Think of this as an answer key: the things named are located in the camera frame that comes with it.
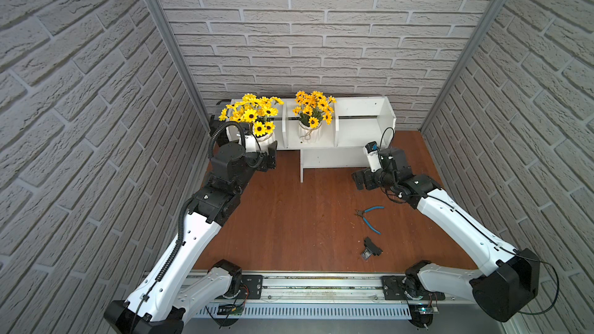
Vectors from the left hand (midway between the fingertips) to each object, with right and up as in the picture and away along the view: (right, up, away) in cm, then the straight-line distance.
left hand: (266, 137), depth 67 cm
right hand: (+34, -11, +14) cm, 38 cm away
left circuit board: (-13, -55, +5) cm, 57 cm away
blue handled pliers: (+34, -30, +23) cm, 51 cm away
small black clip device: (+35, -39, +14) cm, 54 cm away
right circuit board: (+50, -54, +4) cm, 73 cm away
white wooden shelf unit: (+32, +7, +21) cm, 39 cm away
